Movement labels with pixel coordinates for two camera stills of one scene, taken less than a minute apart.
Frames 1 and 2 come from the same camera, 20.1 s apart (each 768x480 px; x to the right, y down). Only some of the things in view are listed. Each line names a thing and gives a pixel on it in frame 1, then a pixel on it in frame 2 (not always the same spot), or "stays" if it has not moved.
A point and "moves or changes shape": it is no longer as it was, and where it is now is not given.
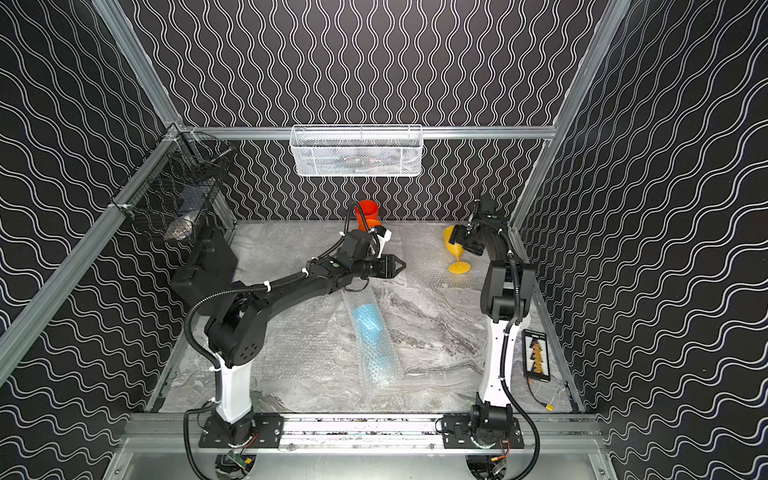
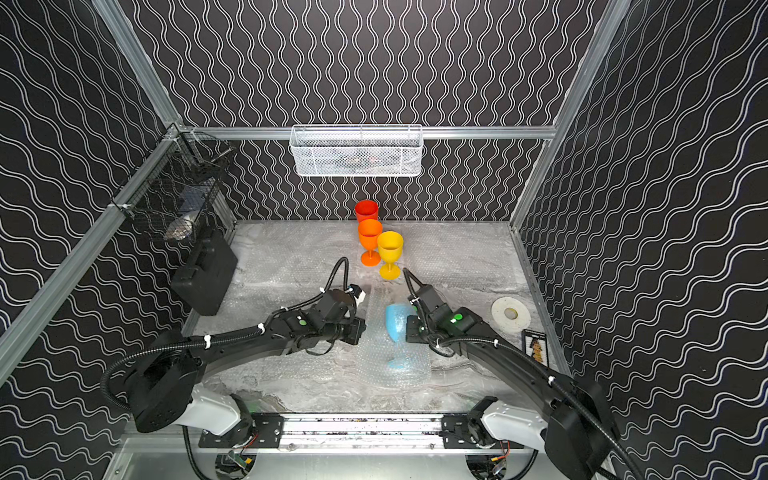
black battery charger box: (535, 355) stays
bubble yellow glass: (428, 255) stays
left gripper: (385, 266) to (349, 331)
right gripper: (458, 237) to (411, 336)
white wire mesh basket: (356, 150) stays
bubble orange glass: (311, 350) stays
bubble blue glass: (379, 360) moves or changes shape
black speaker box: (213, 269) stays
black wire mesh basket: (174, 191) stays
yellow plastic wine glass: (457, 267) to (390, 246)
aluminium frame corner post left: (129, 47) stays
